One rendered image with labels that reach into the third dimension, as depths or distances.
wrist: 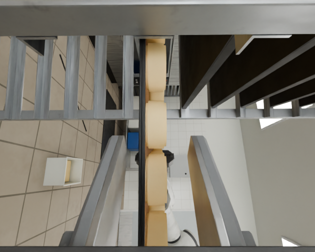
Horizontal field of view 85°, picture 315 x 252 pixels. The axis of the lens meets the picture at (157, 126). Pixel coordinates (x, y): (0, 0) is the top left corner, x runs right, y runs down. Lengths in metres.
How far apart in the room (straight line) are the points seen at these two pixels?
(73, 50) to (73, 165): 1.32
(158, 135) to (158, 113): 0.02
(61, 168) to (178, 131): 3.28
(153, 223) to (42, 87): 0.59
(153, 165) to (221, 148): 4.39
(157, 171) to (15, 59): 0.67
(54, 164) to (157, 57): 1.47
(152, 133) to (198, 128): 4.34
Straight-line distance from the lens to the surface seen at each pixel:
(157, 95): 0.23
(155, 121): 0.16
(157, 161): 0.17
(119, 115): 0.56
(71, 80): 0.64
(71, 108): 0.62
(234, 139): 4.71
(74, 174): 1.83
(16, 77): 0.74
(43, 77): 0.69
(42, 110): 0.66
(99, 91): 0.60
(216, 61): 0.26
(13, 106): 0.72
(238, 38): 0.19
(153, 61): 0.17
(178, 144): 4.31
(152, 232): 0.18
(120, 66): 2.95
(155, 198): 0.17
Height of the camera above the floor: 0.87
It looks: level
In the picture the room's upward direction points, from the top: 90 degrees clockwise
